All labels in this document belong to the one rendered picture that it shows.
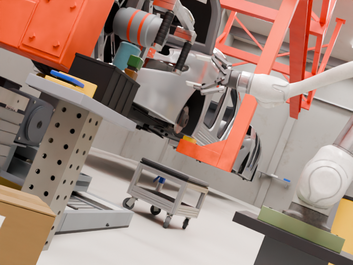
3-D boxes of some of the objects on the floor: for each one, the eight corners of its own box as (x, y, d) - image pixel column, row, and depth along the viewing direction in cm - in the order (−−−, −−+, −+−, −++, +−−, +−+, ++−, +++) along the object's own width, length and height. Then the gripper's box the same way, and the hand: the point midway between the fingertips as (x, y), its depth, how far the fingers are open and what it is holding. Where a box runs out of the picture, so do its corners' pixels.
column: (20, 236, 143) (74, 106, 146) (47, 250, 140) (103, 117, 143) (0, 238, 133) (59, 99, 136) (29, 253, 131) (89, 111, 133)
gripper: (230, 110, 203) (183, 98, 208) (247, 60, 211) (200, 50, 216) (229, 102, 196) (180, 90, 201) (247, 51, 204) (199, 41, 209)
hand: (193, 70), depth 209 cm, fingers open, 13 cm apart
